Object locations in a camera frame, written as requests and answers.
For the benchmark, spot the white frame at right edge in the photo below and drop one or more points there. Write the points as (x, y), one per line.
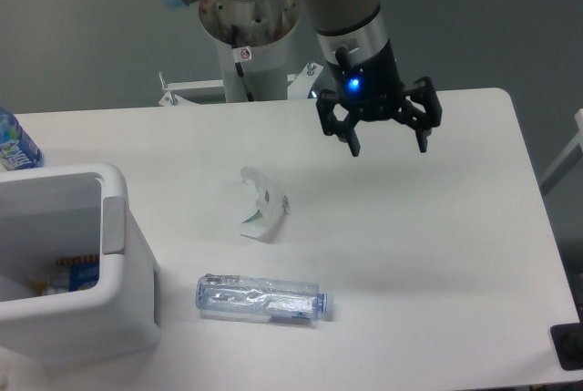
(564, 161)

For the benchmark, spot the blue labelled drink bottle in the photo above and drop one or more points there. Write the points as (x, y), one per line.
(18, 150)

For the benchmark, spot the black clamp at table edge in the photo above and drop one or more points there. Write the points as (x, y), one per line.
(567, 339)

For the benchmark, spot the white trash can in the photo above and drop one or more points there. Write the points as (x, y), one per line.
(53, 213)

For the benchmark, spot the crushed clear plastic bottle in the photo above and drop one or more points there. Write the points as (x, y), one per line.
(244, 296)

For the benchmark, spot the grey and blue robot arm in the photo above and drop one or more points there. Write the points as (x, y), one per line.
(357, 50)

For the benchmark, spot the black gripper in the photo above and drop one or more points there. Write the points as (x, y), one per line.
(371, 90)

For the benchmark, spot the blue snack packet in bin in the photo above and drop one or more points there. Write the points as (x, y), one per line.
(74, 274)

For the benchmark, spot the white base bracket with bolts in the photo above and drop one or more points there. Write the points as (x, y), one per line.
(299, 85)

